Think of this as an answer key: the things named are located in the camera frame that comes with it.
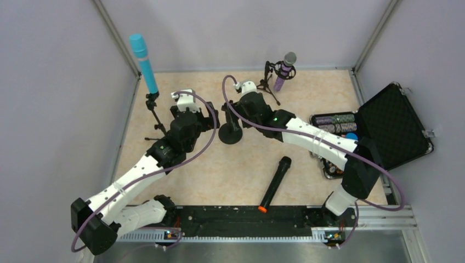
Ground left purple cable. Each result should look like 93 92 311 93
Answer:
70 90 219 254

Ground blue plastic tube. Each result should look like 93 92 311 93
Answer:
129 33 159 98

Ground blue round chip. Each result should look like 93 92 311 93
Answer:
345 133 359 141

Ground round base clamp stand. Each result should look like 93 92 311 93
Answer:
218 111 243 145

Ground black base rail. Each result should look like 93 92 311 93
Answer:
141 205 357 241

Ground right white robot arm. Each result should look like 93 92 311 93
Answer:
226 92 384 216

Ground tripod stand with clip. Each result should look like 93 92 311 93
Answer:
145 93 167 136

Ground black microphone orange end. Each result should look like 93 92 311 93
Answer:
258 156 292 213

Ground tripod stand with shock mount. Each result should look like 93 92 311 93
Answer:
256 60 297 106

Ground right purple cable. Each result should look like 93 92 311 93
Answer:
222 75 406 250

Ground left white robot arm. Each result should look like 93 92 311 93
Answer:
71 102 219 255

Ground poker chip stacks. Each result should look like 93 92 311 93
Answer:
315 113 358 134

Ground open black carrying case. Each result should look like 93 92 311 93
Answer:
309 82 435 180

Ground purple cable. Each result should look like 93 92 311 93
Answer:
70 90 219 254
222 75 406 250

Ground purple glitter microphone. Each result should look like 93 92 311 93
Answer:
273 52 297 92

